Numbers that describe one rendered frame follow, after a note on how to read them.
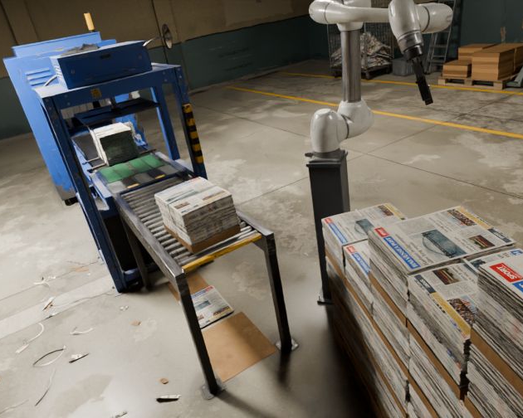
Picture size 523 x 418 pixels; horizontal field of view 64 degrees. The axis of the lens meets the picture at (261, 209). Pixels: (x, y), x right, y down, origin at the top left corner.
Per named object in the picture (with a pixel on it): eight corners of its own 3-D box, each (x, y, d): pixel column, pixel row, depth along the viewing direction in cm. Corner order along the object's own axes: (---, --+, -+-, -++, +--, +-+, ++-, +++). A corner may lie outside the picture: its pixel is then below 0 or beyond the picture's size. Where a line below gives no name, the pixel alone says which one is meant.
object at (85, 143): (161, 160, 386) (158, 150, 381) (91, 183, 360) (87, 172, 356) (122, 133, 509) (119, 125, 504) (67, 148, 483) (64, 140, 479)
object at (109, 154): (139, 156, 376) (131, 128, 364) (107, 166, 364) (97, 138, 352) (129, 148, 406) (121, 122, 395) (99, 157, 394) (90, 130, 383)
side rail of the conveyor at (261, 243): (277, 251, 220) (274, 231, 215) (268, 255, 218) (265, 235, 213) (185, 184, 328) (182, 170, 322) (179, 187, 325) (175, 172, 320)
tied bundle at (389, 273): (457, 257, 167) (460, 206, 157) (510, 301, 141) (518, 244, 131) (369, 280, 163) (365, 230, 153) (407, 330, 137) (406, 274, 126)
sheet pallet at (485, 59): (531, 78, 696) (536, 42, 671) (501, 89, 663) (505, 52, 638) (466, 75, 792) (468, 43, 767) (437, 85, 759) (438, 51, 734)
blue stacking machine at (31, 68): (163, 175, 560) (115, 6, 468) (64, 208, 508) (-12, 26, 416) (134, 152, 681) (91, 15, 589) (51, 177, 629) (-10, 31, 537)
